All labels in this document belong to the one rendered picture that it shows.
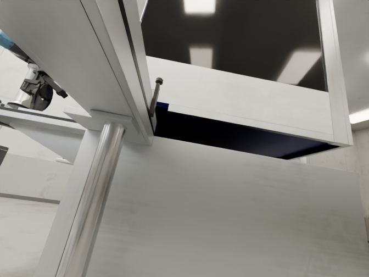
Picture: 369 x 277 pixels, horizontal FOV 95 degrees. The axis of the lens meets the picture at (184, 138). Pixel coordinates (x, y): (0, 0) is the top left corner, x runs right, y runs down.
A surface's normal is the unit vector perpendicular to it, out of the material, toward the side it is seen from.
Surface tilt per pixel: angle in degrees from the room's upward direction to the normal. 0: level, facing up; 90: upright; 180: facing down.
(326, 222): 90
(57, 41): 180
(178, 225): 90
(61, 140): 90
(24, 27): 180
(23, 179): 90
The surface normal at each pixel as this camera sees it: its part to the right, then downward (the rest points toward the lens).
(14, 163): 0.30, -0.24
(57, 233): 0.09, -0.29
